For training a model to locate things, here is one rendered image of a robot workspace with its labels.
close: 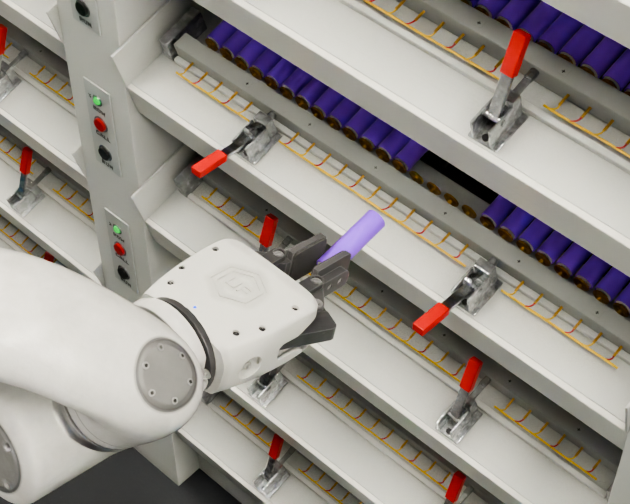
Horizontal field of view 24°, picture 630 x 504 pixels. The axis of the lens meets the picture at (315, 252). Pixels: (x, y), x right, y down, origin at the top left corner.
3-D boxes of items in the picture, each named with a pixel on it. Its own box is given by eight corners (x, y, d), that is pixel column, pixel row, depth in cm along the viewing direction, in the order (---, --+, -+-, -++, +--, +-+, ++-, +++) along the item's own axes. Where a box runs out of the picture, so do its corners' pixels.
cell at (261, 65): (309, 38, 144) (265, 82, 142) (295, 29, 144) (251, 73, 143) (305, 26, 142) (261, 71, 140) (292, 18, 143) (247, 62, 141)
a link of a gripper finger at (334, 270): (319, 302, 108) (376, 268, 112) (288, 280, 109) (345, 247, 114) (311, 334, 110) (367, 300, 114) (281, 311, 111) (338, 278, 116)
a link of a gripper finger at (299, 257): (271, 267, 110) (329, 235, 115) (241, 246, 112) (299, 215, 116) (264, 299, 112) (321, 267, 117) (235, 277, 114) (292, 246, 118)
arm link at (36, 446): (153, 296, 98) (85, 324, 105) (-5, 380, 89) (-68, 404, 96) (208, 408, 98) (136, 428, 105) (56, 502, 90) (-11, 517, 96)
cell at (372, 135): (410, 102, 138) (366, 149, 136) (401, 88, 137) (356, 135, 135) (422, 104, 137) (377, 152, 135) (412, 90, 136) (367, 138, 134)
